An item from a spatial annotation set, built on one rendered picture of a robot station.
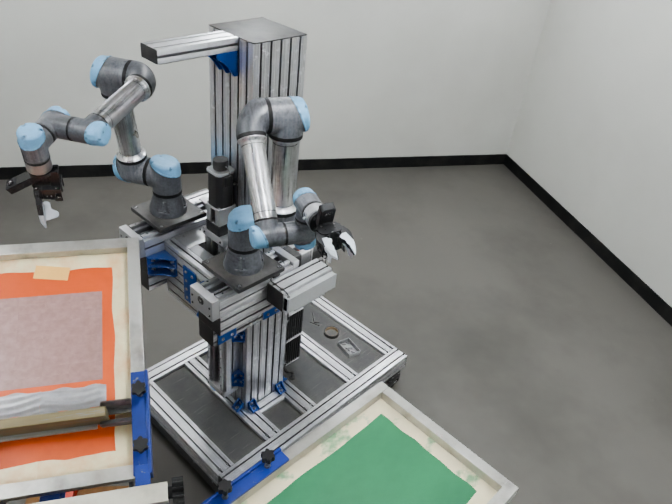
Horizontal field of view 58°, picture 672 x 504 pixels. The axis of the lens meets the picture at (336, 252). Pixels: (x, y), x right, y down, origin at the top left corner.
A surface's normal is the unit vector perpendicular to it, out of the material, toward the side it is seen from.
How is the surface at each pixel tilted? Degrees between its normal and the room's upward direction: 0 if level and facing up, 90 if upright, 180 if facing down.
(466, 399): 0
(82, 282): 24
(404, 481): 0
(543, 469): 0
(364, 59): 90
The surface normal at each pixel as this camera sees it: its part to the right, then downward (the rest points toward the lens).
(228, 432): 0.10, -0.82
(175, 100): 0.26, 0.57
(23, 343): 0.20, -0.51
